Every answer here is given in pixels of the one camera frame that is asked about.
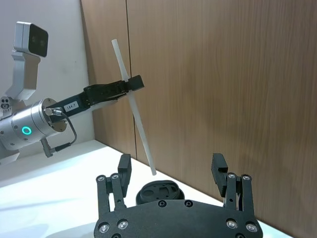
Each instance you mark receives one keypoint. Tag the black round plastic piece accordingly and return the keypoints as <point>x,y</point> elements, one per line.
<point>158,189</point>

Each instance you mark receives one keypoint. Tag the white translucent stick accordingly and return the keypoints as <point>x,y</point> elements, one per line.
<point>119,59</point>

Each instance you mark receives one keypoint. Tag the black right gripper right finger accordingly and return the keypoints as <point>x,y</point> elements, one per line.
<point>219,171</point>

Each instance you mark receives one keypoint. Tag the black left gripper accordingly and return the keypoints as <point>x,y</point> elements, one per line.
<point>69,107</point>

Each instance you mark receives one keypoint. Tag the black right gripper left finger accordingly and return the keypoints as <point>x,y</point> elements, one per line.
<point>123,171</point>

